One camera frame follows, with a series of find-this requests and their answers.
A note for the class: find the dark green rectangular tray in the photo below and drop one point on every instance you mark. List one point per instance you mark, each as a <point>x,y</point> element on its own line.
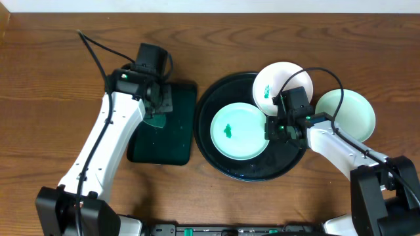
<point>170,144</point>

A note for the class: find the mint green plate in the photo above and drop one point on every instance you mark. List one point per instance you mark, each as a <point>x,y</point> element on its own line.
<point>356,115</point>
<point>237,131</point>

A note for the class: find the mint green plate front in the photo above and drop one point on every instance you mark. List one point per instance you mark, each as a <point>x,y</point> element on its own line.
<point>237,131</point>

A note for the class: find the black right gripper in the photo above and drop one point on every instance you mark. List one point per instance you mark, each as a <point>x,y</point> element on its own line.
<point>271,132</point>

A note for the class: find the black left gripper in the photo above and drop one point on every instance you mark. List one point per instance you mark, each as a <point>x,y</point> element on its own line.
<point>163,102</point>

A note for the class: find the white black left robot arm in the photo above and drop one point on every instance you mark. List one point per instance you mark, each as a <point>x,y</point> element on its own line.
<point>79,204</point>

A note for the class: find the round black tray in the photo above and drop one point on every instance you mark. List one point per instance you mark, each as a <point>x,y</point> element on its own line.
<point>277,159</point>

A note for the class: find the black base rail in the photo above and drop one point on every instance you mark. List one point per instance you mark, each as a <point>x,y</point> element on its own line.
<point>173,230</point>

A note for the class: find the green sponge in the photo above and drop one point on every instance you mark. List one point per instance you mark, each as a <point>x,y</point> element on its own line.
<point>156,120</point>

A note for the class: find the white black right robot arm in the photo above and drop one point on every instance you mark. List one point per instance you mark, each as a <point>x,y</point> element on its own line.
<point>384,191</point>

